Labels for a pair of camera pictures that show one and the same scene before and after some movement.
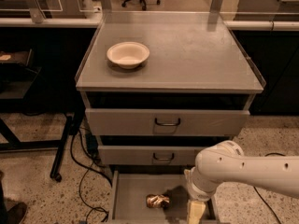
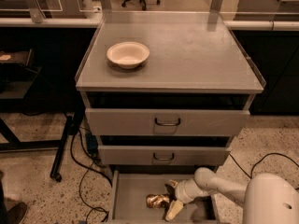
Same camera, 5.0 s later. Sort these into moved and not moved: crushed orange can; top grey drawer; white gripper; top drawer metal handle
Moved: white gripper
Not moved: top grey drawer; top drawer metal handle; crushed orange can
